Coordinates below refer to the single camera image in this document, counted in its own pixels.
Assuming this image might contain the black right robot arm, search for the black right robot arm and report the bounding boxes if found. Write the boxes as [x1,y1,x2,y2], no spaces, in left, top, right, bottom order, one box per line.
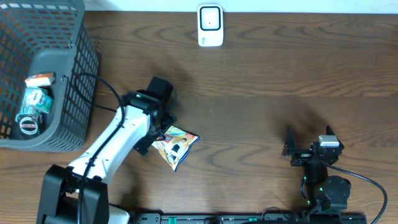
[282,126,351,216]

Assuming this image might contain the yellow snack chip bag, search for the yellow snack chip bag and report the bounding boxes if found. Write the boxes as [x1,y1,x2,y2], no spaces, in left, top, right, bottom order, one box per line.
[152,126,200,172]

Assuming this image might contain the green Kleenex tissue pack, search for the green Kleenex tissue pack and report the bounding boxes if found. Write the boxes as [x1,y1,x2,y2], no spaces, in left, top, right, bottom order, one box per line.
[25,87,54,114]

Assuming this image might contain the orange Kleenex tissue pack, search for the orange Kleenex tissue pack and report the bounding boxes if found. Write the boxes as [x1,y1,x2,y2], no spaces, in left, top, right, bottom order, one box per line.
[25,72,55,87]

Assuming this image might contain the grey plastic mesh basket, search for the grey plastic mesh basket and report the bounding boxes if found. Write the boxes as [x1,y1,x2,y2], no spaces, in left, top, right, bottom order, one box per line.
[1,0,100,152]

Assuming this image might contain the white barcode scanner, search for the white barcode scanner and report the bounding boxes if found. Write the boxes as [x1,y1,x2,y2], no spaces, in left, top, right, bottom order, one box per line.
[197,4,224,47]

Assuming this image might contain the dark green Zam-Buk tin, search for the dark green Zam-Buk tin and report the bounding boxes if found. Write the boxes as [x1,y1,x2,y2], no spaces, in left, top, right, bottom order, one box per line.
[16,113,44,139]

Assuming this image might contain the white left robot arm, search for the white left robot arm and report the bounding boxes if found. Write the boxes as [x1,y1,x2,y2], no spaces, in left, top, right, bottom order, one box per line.
[37,77,176,224]

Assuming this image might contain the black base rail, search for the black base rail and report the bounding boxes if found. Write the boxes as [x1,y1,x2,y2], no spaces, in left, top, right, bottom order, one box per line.
[108,213,367,224]

